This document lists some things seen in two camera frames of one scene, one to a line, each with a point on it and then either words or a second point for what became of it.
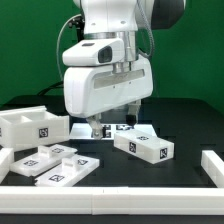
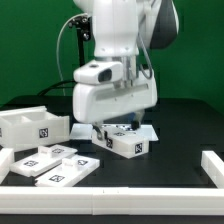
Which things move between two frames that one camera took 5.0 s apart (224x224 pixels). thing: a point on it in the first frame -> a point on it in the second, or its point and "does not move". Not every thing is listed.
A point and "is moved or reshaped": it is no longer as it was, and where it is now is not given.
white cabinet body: x=30 y=127 does not move
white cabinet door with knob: x=72 y=170 does not move
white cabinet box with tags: x=147 y=147 is moved or reshaped
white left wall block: x=6 y=158 does not move
